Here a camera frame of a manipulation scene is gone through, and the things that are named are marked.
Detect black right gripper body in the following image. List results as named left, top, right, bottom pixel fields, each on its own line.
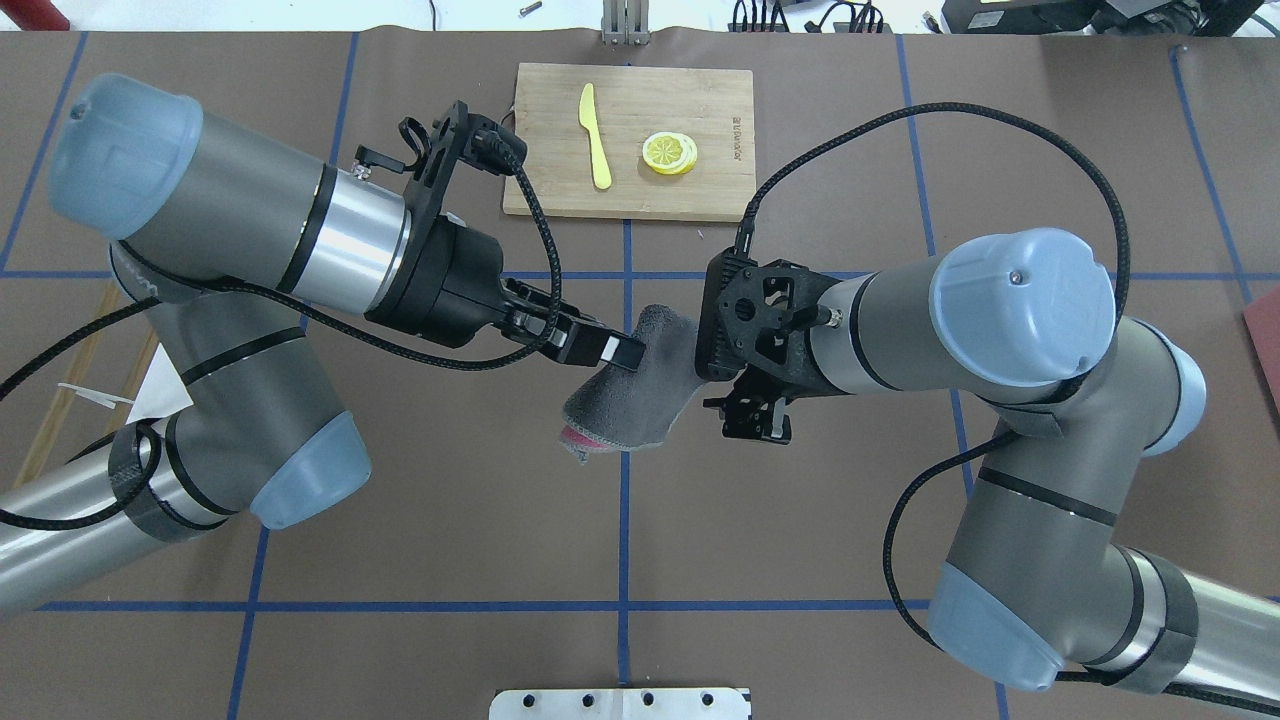
left=694, top=252, right=836, bottom=398

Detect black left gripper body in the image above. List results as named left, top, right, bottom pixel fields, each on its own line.
left=365, top=101, right=527, bottom=348

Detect grey wiping cloth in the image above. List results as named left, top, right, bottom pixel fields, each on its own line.
left=558, top=304, right=707, bottom=462

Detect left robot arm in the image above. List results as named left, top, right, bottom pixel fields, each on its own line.
left=1, top=73, right=645, bottom=618

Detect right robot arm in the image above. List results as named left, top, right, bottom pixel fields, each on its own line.
left=696, top=228, right=1277, bottom=714

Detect yellow lemon slices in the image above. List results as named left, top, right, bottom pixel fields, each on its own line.
left=641, top=131, right=699, bottom=176

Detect yellow plastic knife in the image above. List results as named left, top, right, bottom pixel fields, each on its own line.
left=577, top=82, right=613, bottom=191

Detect bamboo cutting board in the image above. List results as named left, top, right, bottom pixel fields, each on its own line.
left=515, top=63, right=758, bottom=223

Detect white rectangular tray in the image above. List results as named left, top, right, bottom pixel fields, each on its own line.
left=125, top=345, right=193, bottom=424

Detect wooden rack bar far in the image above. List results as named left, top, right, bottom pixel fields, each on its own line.
left=113, top=329, right=159, bottom=424

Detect wooden rack bar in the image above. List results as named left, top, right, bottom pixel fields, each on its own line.
left=3, top=279, right=136, bottom=489
left=113, top=329, right=159, bottom=424

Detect wooden rack bar near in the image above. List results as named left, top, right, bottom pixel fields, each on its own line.
left=3, top=279, right=136, bottom=489

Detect red cylinder bottle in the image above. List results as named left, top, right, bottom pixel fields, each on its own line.
left=1, top=0, right=70, bottom=32

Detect aluminium frame post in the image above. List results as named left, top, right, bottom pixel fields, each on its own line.
left=600, top=0, right=652, bottom=46

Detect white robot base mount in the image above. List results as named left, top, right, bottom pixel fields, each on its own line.
left=488, top=687, right=754, bottom=719

